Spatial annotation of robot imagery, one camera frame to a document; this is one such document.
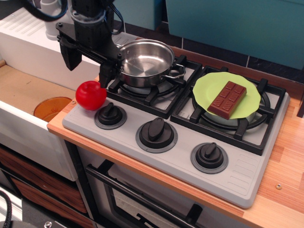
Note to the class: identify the black middle stove knob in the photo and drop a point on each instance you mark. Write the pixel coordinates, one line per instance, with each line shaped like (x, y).
(156, 136)

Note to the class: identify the stainless steel pot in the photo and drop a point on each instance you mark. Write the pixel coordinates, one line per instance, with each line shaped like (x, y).
(148, 63)

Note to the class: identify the oven door with handle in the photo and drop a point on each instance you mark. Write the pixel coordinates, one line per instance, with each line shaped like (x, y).
(134, 201)

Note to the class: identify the black right burner grate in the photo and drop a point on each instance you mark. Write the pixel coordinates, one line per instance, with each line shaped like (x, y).
(256, 133)

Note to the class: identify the black left burner grate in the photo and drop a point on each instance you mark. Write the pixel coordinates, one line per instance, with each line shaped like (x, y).
(161, 99)

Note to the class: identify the brown chocolate bar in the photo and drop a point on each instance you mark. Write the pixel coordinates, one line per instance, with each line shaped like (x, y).
(227, 100)

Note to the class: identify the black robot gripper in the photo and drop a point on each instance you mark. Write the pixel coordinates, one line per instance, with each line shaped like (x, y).
(93, 41)

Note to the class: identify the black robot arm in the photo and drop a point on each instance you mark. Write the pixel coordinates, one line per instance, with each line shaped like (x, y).
(93, 11)

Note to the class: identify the black burner grate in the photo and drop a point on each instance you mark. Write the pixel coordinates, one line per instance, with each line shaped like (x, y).
(161, 99)
(256, 133)

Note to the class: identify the black right stove knob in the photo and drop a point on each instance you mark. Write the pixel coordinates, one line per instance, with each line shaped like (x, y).
(209, 158)

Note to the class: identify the white toy sink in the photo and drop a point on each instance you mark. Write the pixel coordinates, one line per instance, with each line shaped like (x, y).
(31, 71)

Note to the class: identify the black stove knob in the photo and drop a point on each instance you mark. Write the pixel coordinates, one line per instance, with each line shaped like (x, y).
(110, 117)
(209, 158)
(156, 136)

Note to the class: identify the wooden drawer front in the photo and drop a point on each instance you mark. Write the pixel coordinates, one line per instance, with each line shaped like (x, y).
(46, 189)

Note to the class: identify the lime green plate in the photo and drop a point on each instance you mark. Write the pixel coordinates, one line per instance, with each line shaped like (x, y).
(209, 86)

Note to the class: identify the orange sink drain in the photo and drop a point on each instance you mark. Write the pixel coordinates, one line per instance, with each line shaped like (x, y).
(49, 108)

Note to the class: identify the black left stove knob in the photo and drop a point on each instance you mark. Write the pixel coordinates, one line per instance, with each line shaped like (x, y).
(110, 117)

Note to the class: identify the grey toy faucet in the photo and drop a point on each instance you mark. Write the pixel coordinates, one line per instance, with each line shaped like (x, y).
(52, 8)

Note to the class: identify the grey toy stove top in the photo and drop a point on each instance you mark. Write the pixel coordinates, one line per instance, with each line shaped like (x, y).
(238, 183)

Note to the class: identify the red toy apple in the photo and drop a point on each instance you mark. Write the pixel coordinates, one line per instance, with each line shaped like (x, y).
(90, 95)

